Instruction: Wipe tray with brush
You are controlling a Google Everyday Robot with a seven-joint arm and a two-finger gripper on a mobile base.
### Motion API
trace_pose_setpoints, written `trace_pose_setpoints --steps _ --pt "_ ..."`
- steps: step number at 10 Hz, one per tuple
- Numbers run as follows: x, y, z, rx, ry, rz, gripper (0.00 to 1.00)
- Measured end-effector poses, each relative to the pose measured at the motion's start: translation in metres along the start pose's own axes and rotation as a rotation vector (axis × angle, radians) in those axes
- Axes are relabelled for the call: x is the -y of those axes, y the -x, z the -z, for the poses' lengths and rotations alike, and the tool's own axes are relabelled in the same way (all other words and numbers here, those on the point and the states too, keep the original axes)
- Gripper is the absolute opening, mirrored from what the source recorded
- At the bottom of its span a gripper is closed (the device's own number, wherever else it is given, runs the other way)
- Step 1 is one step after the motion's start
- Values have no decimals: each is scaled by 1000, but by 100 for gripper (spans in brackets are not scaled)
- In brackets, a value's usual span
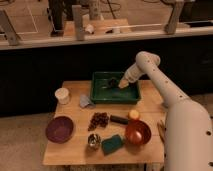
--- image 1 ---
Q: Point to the wooden table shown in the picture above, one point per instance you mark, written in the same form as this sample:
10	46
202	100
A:
76	150

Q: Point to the grey crumpled cloth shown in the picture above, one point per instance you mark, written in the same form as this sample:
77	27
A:
85	101

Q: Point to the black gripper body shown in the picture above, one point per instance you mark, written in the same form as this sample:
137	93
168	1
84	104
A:
112	83

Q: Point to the white cup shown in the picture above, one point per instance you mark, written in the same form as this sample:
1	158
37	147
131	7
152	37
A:
62	95

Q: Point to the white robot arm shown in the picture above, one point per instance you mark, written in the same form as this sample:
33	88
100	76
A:
188	144

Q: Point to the bunch of dark grapes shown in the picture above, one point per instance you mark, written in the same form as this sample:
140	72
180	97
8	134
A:
98	119

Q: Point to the small metal cup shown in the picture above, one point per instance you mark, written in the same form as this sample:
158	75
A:
94	141

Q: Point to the wooden barrier rail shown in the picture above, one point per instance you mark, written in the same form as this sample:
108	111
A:
121	20

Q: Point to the yellow round fruit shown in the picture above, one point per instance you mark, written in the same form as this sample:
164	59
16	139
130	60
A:
134	115

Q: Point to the green sponge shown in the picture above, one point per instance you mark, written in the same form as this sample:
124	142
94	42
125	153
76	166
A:
112	144

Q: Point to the green plastic tray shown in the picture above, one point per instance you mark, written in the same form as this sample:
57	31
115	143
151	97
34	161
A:
101	94

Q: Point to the red bowl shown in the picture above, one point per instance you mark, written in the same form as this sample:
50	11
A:
137	133

